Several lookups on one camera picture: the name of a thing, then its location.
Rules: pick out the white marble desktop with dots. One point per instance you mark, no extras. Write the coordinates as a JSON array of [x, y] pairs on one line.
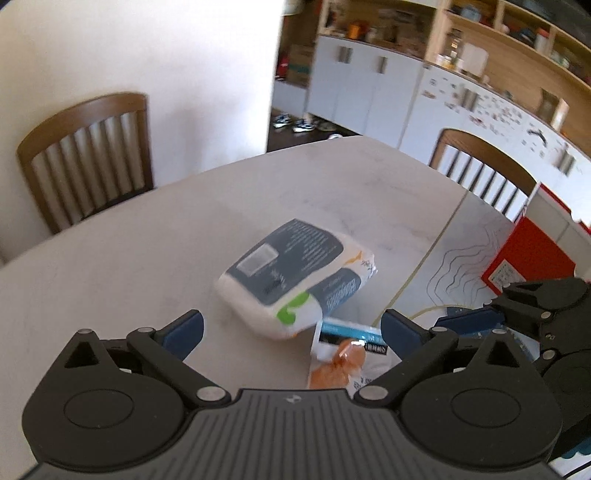
[[184, 221]]

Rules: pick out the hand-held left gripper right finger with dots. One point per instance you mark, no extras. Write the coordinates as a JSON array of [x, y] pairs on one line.
[[399, 337]]

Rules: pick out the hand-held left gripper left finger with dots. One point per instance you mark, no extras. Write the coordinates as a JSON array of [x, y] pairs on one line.
[[184, 333]]

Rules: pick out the white wall cabinet unit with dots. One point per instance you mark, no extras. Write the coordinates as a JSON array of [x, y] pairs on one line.
[[369, 97]]

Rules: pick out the shoes on floor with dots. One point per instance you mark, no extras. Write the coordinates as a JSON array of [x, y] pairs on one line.
[[300, 124]]

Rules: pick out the orange bottle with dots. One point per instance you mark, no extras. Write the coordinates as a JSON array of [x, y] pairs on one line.
[[355, 31]]

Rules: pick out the white grey snack bag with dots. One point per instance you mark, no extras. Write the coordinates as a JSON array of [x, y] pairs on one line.
[[286, 263]]

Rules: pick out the red cardboard box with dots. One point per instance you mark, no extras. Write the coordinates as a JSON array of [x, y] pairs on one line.
[[535, 249]]

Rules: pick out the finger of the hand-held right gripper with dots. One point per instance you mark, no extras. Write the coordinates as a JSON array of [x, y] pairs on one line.
[[475, 321]]

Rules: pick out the red bag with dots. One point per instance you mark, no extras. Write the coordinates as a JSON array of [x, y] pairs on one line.
[[282, 67]]

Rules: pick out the brown wooden chair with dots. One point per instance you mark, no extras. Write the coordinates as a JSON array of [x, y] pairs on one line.
[[87, 108], [480, 145]]

